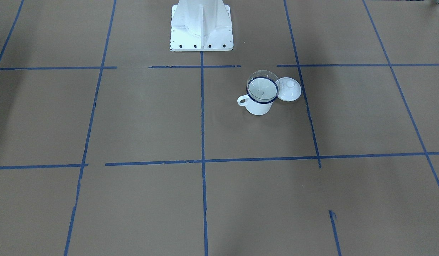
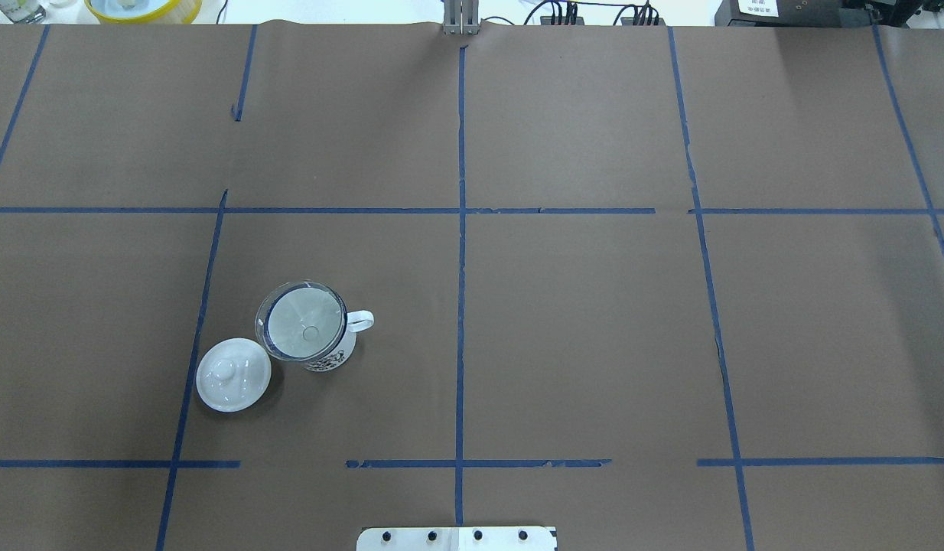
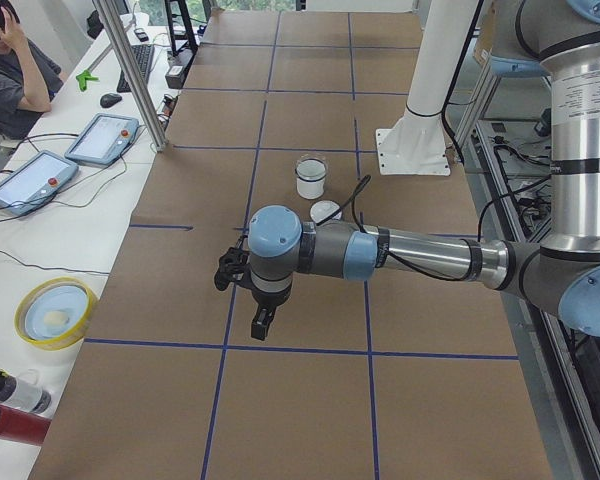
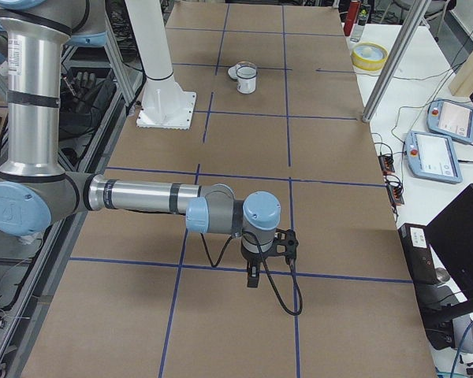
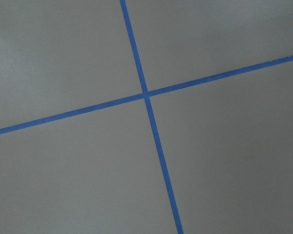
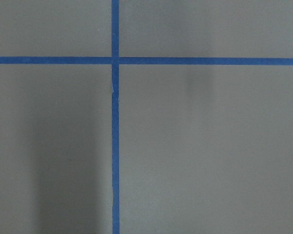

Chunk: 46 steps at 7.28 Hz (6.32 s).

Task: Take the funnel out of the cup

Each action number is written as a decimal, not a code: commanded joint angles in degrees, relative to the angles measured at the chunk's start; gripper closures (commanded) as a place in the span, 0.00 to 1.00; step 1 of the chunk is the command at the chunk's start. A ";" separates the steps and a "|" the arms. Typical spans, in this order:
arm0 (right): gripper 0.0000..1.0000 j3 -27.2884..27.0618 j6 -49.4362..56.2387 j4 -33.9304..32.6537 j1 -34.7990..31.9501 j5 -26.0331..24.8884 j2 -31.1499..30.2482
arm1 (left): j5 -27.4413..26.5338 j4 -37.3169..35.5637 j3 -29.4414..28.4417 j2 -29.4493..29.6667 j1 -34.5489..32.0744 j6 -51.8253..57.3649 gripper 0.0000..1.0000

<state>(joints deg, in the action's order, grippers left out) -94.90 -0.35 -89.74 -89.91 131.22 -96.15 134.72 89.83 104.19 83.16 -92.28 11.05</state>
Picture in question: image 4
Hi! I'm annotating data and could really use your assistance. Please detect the clear plastic bottle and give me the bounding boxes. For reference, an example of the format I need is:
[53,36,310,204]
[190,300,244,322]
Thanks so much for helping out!
[350,4,371,42]

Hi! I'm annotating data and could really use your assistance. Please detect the red bottle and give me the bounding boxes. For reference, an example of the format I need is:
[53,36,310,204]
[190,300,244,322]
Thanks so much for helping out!
[344,0,361,36]

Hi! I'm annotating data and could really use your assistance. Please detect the white patterned mug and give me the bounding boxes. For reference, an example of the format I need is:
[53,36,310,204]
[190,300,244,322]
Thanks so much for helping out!
[237,76,257,95]

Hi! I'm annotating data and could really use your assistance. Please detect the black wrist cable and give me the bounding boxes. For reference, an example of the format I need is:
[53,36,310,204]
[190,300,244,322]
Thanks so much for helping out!
[199,231,304,317]

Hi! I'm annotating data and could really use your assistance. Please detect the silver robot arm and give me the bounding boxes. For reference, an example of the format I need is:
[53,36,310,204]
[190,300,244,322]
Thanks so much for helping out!
[0,1,281,287]

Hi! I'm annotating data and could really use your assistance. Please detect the orange black adapter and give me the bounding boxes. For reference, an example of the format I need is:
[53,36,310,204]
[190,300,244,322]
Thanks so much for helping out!
[378,154,395,175]
[386,185,404,206]

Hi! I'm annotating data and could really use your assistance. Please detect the far orange black adapter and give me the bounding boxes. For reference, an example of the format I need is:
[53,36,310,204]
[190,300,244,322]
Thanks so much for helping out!
[378,154,395,175]

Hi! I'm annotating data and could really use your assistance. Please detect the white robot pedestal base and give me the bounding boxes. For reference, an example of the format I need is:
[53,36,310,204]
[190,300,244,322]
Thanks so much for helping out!
[125,0,196,130]

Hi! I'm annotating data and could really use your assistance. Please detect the near teach pendant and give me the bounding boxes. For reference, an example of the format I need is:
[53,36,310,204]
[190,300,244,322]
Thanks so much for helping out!
[404,131,463,183]

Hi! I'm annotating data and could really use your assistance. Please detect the black computer box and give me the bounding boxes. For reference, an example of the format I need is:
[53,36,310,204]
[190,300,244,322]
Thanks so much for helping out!
[398,223,438,284]

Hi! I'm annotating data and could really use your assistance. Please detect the black monitor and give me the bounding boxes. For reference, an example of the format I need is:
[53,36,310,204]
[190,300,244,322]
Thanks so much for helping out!
[426,183,473,298]

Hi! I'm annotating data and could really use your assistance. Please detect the teach pendant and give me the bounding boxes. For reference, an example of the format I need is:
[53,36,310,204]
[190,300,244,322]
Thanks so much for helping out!
[426,99,473,144]
[404,131,463,183]

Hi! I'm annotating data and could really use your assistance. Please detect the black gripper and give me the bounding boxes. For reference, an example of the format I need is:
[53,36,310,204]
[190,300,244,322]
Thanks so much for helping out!
[241,248,263,288]

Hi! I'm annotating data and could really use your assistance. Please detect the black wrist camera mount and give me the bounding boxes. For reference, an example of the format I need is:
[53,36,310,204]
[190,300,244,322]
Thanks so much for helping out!
[268,228,299,265]

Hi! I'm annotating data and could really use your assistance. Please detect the yellow rimmed bowl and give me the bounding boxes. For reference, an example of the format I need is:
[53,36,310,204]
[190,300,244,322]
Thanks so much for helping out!
[351,42,389,72]

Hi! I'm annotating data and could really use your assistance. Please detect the aluminium frame post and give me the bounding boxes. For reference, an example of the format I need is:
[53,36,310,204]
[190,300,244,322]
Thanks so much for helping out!
[362,0,431,123]

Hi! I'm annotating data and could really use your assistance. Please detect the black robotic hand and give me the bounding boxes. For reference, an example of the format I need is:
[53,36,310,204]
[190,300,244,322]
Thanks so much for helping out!
[60,71,115,120]

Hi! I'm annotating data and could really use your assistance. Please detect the far teach pendant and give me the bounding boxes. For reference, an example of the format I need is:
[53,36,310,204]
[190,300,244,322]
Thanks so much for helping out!
[426,99,473,144]

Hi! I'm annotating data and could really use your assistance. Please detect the near orange black adapter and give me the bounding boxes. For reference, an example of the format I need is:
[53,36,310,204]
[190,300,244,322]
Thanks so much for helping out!
[386,185,404,206]

